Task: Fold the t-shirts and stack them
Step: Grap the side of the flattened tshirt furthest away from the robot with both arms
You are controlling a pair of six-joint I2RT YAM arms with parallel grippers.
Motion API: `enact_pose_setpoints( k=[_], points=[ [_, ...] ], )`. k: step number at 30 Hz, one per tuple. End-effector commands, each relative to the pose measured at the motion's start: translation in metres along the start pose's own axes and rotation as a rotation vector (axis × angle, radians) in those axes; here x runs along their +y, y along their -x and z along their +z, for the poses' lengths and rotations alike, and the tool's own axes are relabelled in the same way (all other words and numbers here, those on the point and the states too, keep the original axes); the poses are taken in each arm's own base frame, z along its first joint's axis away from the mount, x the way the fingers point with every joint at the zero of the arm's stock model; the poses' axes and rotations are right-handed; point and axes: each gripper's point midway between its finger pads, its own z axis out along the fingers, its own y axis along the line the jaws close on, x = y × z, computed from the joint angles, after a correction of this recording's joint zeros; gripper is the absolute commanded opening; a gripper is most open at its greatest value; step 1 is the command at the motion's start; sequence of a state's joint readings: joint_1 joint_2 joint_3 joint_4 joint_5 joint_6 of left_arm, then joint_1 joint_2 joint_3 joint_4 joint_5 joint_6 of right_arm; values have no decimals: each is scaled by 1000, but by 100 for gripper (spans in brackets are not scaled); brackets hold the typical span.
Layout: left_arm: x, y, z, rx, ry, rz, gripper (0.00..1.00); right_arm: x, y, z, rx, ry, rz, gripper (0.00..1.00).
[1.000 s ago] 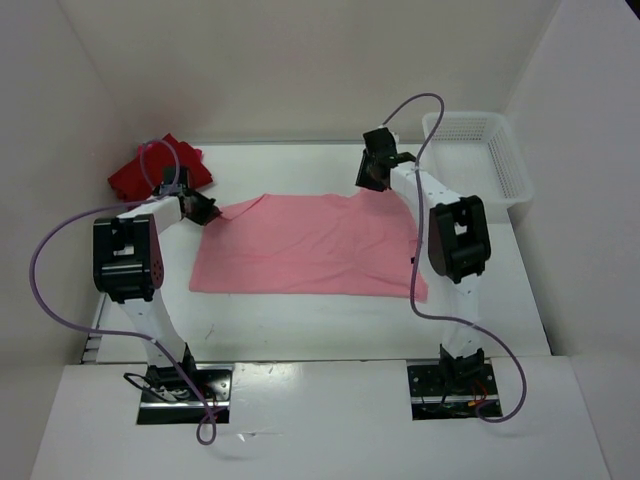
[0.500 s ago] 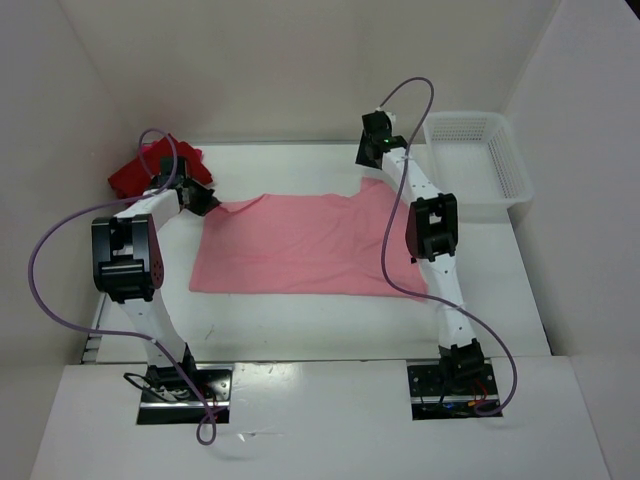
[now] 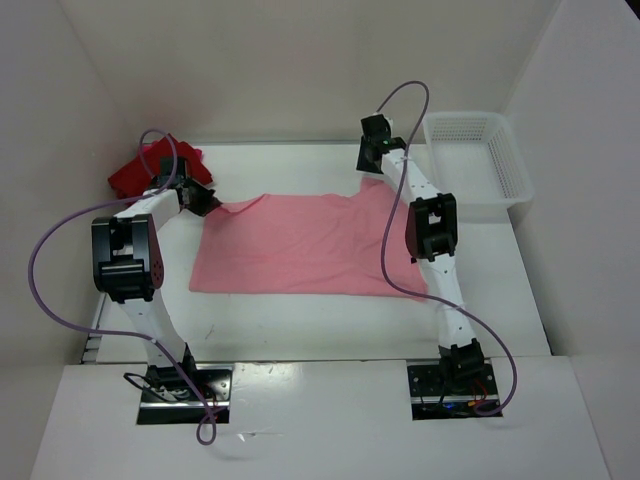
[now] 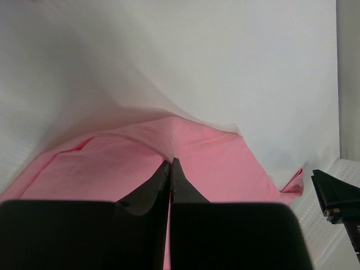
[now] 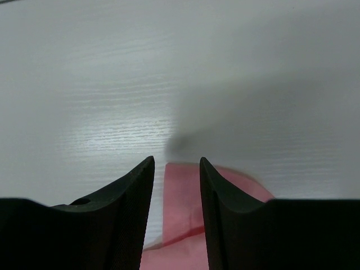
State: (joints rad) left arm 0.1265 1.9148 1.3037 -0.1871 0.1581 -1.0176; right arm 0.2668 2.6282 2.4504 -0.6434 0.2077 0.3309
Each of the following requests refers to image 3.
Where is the light pink t shirt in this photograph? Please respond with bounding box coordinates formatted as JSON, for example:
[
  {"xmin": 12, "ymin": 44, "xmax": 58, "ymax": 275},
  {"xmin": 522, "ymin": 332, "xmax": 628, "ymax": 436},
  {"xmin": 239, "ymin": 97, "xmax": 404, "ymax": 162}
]
[{"xmin": 189, "ymin": 178, "xmax": 428, "ymax": 297}]

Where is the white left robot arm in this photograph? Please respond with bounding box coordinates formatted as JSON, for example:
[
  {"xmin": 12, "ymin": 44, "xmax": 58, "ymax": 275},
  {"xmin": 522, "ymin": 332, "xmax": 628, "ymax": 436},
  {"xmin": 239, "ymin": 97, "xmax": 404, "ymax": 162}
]
[{"xmin": 91, "ymin": 157, "xmax": 221, "ymax": 400}]

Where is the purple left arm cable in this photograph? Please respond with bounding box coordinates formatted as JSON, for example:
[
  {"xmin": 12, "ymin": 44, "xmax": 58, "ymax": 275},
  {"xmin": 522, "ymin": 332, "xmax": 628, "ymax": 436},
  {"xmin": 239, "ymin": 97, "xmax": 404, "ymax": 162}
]
[{"xmin": 27, "ymin": 129, "xmax": 221, "ymax": 445}]

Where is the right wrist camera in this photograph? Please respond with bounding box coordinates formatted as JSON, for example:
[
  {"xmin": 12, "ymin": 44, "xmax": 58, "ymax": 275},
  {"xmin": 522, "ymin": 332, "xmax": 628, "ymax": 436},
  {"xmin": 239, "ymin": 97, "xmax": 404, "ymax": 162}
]
[{"xmin": 383, "ymin": 114, "xmax": 394, "ymax": 129}]

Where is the white plastic basket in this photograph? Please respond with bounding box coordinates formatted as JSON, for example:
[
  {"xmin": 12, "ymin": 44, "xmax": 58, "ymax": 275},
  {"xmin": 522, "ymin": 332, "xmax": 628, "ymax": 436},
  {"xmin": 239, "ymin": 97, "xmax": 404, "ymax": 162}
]
[{"xmin": 423, "ymin": 111, "xmax": 534, "ymax": 211}]

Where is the dark red t shirt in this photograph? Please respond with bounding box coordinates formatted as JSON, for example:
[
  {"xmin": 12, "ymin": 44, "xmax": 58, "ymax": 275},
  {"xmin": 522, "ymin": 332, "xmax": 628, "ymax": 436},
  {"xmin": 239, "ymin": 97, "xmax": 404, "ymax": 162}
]
[{"xmin": 107, "ymin": 136, "xmax": 214, "ymax": 199}]

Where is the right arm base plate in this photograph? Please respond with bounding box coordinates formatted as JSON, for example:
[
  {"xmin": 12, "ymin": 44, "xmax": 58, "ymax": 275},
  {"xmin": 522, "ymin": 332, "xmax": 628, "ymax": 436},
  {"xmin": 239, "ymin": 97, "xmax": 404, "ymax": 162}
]
[{"xmin": 406, "ymin": 360, "xmax": 501, "ymax": 421}]

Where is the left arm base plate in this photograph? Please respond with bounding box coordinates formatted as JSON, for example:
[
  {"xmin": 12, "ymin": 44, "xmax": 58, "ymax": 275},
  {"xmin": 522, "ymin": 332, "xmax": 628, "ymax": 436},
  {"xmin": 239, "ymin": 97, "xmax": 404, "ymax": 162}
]
[{"xmin": 124, "ymin": 363, "xmax": 234, "ymax": 426}]

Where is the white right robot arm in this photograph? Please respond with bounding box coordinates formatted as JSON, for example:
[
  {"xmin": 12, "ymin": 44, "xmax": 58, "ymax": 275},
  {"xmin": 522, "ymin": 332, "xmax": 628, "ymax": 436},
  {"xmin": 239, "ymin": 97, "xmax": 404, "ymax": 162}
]
[{"xmin": 356, "ymin": 113, "xmax": 485, "ymax": 393}]

